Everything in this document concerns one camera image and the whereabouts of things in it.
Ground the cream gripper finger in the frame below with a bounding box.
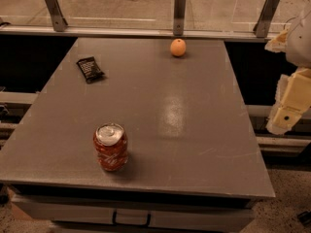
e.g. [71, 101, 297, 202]
[264, 29, 288, 53]
[266, 67, 311, 135]

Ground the orange fruit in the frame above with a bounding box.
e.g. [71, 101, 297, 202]
[170, 39, 187, 57]

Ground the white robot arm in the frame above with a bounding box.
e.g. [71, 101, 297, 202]
[264, 4, 311, 135]

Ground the black rxbar chocolate wrapper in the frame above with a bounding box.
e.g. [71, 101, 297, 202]
[77, 56, 104, 83]

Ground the red soda can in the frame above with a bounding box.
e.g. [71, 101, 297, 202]
[93, 123, 128, 172]

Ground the grey table drawer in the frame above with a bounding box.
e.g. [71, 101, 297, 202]
[13, 195, 254, 233]

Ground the right metal rail bracket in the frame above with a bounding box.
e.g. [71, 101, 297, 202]
[254, 0, 280, 38]

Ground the metal rail bracket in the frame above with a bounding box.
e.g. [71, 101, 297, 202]
[254, 0, 280, 38]
[173, 0, 186, 36]
[45, 0, 68, 32]

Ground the middle metal rail bracket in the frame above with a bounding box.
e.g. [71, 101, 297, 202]
[173, 0, 186, 36]

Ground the black drawer handle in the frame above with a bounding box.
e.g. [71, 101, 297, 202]
[112, 209, 152, 227]

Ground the left metal rail bracket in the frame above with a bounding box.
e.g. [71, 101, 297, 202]
[45, 0, 68, 32]

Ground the horizontal metal rail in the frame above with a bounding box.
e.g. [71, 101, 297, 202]
[0, 24, 277, 42]

